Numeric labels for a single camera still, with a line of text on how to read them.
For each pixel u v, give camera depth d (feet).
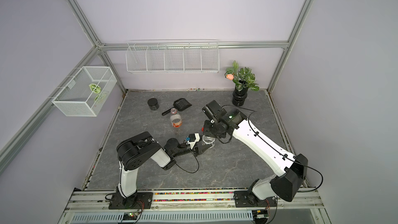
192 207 2.38
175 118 2.94
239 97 3.45
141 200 2.40
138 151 1.71
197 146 2.49
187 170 2.41
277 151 1.39
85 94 2.70
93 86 2.59
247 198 2.15
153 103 3.57
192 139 2.28
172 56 3.26
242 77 2.89
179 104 3.56
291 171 1.29
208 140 2.73
